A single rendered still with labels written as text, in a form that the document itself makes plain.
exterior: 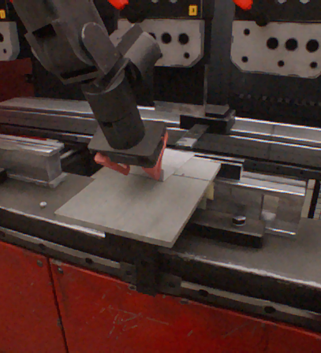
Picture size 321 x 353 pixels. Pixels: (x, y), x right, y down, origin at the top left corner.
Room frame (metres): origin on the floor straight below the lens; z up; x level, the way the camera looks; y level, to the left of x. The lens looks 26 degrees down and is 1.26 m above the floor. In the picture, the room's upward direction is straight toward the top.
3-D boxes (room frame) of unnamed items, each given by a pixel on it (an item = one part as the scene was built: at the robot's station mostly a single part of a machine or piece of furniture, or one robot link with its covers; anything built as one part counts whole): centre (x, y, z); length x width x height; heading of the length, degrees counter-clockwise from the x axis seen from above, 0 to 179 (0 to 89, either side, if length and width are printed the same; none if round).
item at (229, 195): (0.63, -0.09, 0.92); 0.39 x 0.06 x 0.10; 68
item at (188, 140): (0.80, -0.09, 1.01); 0.26 x 0.12 x 0.05; 158
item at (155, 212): (0.51, 0.02, 1.00); 0.26 x 0.18 x 0.01; 158
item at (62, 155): (1.17, 0.24, 0.81); 0.64 x 0.08 x 0.14; 158
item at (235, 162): (0.64, -0.06, 0.99); 0.20 x 0.03 x 0.03; 68
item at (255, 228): (0.58, -0.05, 0.89); 0.30 x 0.05 x 0.03; 68
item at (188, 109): (0.65, -0.03, 1.13); 0.10 x 0.02 x 0.10; 68
